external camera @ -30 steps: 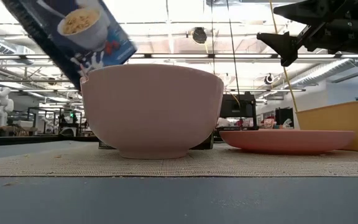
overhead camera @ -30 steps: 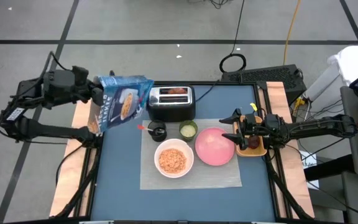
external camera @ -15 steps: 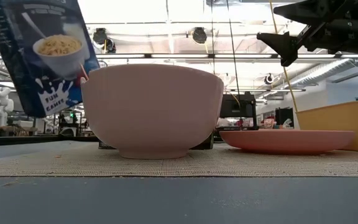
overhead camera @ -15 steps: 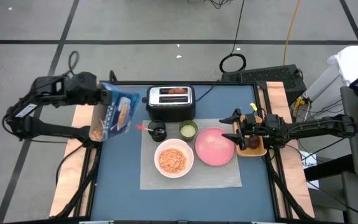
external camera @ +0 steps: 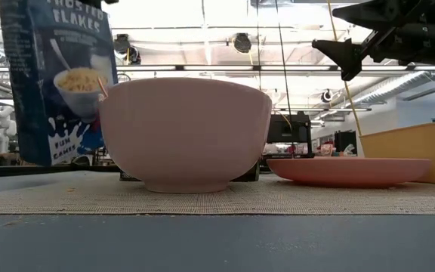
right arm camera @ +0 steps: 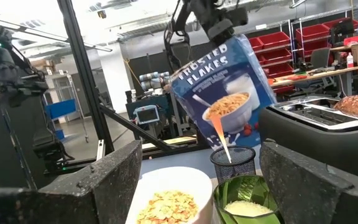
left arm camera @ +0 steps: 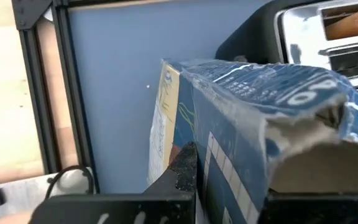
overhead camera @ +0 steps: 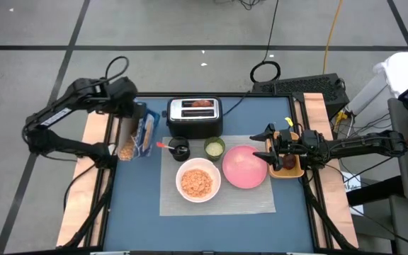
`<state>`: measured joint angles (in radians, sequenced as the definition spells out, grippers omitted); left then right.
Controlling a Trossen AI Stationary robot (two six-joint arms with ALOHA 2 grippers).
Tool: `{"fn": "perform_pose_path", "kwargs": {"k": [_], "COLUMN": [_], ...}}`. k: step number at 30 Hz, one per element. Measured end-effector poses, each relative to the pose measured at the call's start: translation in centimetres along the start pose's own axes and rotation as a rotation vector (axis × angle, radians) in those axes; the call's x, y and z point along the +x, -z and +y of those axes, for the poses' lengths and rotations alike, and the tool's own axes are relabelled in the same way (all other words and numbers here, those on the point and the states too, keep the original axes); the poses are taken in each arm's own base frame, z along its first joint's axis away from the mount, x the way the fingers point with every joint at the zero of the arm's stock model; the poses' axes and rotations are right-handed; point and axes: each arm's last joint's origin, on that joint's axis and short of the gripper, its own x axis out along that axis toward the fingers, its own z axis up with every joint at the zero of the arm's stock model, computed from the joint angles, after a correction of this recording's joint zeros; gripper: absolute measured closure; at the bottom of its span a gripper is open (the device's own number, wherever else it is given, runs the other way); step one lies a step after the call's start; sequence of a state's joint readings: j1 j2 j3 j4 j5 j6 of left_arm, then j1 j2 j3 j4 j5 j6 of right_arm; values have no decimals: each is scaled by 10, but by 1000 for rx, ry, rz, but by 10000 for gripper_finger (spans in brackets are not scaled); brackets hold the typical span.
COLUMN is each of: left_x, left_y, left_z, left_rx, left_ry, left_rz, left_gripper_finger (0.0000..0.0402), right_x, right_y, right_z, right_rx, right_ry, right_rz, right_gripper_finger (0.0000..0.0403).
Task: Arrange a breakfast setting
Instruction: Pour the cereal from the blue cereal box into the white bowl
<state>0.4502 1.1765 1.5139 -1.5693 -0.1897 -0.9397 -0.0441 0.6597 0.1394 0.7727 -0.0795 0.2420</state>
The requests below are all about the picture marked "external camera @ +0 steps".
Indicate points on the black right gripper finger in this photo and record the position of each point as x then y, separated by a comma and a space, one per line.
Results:
372, 15
344, 54

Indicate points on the pink plate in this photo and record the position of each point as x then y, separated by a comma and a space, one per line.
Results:
347, 170

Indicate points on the blue frosted flakes cereal box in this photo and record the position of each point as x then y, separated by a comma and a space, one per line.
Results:
62, 94

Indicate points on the orange plastic tray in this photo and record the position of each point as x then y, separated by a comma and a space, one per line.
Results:
410, 151

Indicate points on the white bowl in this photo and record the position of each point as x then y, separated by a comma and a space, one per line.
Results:
185, 132

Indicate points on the beige woven placemat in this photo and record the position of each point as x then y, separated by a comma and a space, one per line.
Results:
217, 200

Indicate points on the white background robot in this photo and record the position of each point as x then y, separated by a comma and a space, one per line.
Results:
0, 128

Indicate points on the black table frame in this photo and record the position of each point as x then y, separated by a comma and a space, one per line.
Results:
13, 172

